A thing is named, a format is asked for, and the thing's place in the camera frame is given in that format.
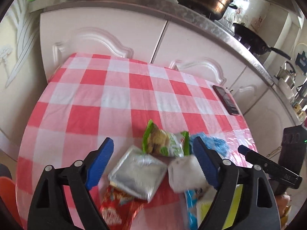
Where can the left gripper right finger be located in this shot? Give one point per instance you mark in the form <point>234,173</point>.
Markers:
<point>243,199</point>

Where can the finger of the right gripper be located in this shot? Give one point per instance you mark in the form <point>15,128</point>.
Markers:
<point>280,177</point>

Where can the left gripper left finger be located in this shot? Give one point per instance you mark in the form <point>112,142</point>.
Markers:
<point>49,206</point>

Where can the red snack packet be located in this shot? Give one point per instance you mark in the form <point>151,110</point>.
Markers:
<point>119,209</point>

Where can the white paper wad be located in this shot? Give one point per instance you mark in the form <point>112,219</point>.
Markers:
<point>185,174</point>

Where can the person right hand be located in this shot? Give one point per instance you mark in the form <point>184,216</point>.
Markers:
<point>282,202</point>

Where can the blue patterned plastic bag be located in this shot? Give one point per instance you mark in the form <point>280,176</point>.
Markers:
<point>217,144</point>

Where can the blue cartoon wrapper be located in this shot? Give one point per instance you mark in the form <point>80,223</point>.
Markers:
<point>191,198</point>

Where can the steel kettle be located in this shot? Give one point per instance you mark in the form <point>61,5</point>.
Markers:
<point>286,72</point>

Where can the dark red smartphone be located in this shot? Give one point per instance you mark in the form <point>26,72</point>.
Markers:
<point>226,99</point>

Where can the silver foil packet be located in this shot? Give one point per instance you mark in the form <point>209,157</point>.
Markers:
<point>138,174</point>

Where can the red checkered tablecloth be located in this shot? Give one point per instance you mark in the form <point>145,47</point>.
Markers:
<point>92,97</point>

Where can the green snack packet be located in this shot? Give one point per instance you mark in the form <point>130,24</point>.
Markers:
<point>162,143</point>

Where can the black wok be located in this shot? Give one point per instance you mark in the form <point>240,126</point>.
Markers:
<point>253,42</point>

